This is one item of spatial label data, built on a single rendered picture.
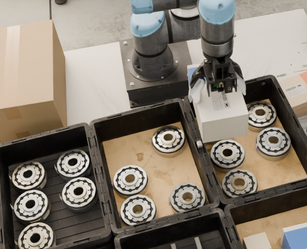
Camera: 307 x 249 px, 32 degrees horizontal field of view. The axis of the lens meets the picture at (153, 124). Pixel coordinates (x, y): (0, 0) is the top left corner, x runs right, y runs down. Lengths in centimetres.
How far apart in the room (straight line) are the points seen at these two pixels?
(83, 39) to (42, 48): 135
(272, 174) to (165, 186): 32
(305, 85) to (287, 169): 39
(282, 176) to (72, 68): 96
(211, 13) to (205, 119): 31
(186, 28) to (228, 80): 54
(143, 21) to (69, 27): 166
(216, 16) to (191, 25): 64
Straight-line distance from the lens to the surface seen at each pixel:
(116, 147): 172
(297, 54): 214
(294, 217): 158
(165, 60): 191
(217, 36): 121
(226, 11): 117
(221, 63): 126
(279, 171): 165
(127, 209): 156
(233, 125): 139
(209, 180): 152
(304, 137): 160
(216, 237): 154
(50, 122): 189
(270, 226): 156
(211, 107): 138
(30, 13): 361
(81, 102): 204
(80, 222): 161
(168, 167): 166
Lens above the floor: 222
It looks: 52 degrees down
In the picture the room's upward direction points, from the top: 10 degrees counter-clockwise
